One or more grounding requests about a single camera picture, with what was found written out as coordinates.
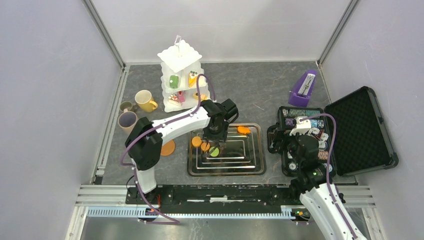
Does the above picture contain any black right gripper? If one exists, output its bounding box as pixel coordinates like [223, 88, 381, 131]
[267, 127, 304, 167]

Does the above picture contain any yellow layered cake slice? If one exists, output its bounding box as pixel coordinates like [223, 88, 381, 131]
[193, 92, 208, 101]

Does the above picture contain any orange fish cookie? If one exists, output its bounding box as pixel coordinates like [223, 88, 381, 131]
[236, 125, 251, 135]

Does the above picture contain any small round orange biscuit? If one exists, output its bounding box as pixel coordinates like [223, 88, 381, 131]
[200, 142, 211, 152]

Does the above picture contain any pink cake slice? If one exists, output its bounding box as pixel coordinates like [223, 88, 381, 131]
[177, 91, 185, 103]

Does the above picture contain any yellow kiwi topped cake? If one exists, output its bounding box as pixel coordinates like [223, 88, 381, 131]
[188, 70, 199, 88]

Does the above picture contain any strawberry triangle cake slice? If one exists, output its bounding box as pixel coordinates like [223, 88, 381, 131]
[168, 93, 182, 107]

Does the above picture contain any green swiss roll cake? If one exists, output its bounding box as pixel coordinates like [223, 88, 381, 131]
[168, 75, 180, 89]

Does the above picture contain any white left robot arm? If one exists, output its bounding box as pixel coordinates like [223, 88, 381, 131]
[123, 99, 239, 204]

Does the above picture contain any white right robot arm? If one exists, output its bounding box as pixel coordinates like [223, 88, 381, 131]
[267, 124, 366, 240]

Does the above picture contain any green round macaron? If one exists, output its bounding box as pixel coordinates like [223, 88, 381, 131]
[208, 147, 220, 158]

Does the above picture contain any green patterned chip roll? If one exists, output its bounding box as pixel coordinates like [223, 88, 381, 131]
[288, 108, 321, 119]

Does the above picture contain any stainless steel serving tray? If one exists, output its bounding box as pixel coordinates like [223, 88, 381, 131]
[187, 123, 266, 177]

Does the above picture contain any purple metronome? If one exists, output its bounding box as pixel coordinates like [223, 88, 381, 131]
[288, 69, 317, 108]

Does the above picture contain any black poker chip case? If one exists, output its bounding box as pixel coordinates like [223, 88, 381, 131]
[275, 86, 399, 177]

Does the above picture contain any white three-tier dessert stand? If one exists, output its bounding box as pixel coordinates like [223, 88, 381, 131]
[157, 35, 211, 113]

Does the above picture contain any round wooden coaster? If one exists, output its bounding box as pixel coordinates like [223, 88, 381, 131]
[160, 140, 176, 156]

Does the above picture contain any yellow mug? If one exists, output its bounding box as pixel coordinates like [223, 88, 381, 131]
[134, 90, 158, 113]

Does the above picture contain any small green cup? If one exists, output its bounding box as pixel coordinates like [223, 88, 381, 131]
[119, 101, 138, 113]

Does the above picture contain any pink tall mug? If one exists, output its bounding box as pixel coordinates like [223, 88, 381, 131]
[117, 111, 138, 135]

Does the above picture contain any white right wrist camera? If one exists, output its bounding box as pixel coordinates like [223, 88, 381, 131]
[289, 116, 312, 136]

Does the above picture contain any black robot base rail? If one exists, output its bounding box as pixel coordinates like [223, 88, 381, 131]
[145, 184, 301, 214]

